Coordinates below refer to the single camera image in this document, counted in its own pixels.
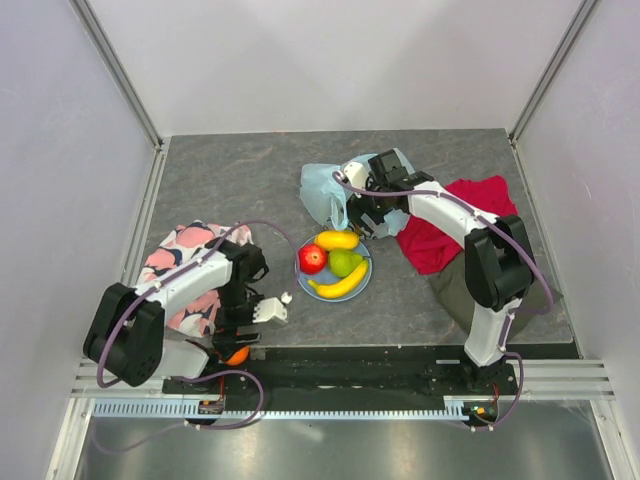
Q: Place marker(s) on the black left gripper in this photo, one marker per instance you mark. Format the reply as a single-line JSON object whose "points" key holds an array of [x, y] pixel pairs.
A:
{"points": [[224, 335]]}

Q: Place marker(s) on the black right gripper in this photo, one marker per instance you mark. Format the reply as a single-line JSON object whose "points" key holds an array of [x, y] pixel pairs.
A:
{"points": [[356, 206]]}

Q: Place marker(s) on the translucent light blue plastic bag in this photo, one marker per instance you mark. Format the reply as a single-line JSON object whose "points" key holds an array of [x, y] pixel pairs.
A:
{"points": [[326, 202]]}

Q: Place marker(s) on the yellow fake mango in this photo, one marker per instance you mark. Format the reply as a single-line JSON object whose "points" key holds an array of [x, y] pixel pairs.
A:
{"points": [[330, 240]]}

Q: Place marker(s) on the fake orange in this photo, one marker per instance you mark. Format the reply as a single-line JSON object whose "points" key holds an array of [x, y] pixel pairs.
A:
{"points": [[238, 357]]}

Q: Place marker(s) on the green fake pear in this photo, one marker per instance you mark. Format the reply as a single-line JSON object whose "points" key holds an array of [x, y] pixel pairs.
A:
{"points": [[344, 262]]}

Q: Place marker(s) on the red fake apple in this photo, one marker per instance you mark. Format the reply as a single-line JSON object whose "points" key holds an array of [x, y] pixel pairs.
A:
{"points": [[312, 259]]}

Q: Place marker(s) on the yellow fake banana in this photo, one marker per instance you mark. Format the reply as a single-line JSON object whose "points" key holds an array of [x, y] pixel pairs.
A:
{"points": [[344, 286]]}

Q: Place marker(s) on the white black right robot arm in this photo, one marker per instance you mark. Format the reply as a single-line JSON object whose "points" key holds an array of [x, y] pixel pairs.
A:
{"points": [[499, 263]]}

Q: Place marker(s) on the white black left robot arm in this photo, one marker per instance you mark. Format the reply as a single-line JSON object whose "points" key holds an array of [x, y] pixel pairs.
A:
{"points": [[126, 337]]}

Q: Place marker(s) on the red cloth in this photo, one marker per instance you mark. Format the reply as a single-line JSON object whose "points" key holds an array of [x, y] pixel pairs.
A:
{"points": [[435, 232]]}

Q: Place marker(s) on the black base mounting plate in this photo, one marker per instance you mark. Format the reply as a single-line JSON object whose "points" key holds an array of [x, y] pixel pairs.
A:
{"points": [[431, 370]]}

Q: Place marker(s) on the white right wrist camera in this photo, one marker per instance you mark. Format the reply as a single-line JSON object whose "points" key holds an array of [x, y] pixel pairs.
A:
{"points": [[354, 173]]}

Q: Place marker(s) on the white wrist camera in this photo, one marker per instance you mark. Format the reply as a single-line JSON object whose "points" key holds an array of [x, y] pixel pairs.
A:
{"points": [[354, 173], [273, 309]]}

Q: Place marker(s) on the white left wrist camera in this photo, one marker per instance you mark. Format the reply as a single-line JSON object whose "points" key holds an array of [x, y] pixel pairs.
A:
{"points": [[273, 309]]}

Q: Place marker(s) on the slotted grey cable duct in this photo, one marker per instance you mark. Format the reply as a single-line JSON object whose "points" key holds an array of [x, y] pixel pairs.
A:
{"points": [[175, 408]]}

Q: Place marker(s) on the aluminium frame rail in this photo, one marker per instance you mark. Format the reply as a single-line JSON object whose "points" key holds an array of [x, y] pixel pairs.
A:
{"points": [[540, 380]]}

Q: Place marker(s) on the right aluminium corner post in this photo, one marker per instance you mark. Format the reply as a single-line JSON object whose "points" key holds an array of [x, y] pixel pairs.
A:
{"points": [[561, 53]]}

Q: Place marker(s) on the aluminium corner post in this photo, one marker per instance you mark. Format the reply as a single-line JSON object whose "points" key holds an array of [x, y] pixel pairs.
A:
{"points": [[561, 53], [107, 52]]}

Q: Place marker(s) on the left aluminium corner post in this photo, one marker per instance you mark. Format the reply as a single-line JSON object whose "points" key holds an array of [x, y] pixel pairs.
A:
{"points": [[107, 52]]}

